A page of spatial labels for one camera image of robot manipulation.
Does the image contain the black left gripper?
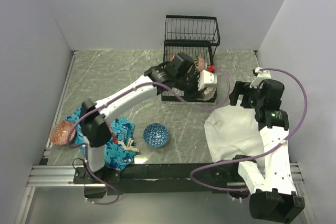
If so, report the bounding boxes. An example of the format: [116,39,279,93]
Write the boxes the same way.
[174,71,207,101]

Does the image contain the black wire dish rack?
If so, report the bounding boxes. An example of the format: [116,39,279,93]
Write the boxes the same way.
[163,15,220,103]

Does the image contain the red geometric patterned bowl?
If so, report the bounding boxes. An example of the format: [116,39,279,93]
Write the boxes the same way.
[199,87,216,101]

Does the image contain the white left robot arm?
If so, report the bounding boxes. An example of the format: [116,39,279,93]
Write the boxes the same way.
[77,52,207,183]

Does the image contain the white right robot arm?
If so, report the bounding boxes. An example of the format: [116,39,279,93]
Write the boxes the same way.
[229,79,305,223]

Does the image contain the white cloth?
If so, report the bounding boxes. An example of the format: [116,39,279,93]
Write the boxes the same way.
[204,105,264,163]

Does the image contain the blue triangle patterned bowl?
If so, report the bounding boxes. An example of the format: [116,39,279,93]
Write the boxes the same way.
[143,123,170,148]

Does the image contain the blue shark print shorts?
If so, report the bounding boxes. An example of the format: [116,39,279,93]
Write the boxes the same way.
[65,105,141,172]

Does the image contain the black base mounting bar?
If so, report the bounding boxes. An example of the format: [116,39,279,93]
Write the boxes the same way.
[72,163,250,199]

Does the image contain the orange diamond patterned bowl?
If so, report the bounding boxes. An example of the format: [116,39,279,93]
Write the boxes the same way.
[49,120,74,145]

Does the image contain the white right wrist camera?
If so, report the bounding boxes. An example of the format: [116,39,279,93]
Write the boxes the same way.
[249,67,271,89]

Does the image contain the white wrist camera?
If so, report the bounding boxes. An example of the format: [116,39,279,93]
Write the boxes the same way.
[249,67,271,89]
[197,69,217,91]

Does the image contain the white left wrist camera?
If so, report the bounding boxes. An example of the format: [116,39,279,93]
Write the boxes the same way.
[197,69,217,91]

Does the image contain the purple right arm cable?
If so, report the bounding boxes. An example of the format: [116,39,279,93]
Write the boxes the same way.
[190,68,308,201]

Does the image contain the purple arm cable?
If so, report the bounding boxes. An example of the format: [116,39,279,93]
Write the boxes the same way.
[190,68,308,201]
[65,66,231,205]

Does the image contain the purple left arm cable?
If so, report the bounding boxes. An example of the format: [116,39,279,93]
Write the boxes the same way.
[65,66,231,205]

